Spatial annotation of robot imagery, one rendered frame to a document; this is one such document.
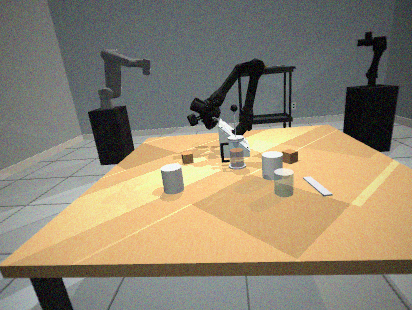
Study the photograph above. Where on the white flat bar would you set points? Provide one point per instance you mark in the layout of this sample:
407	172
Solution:
322	190

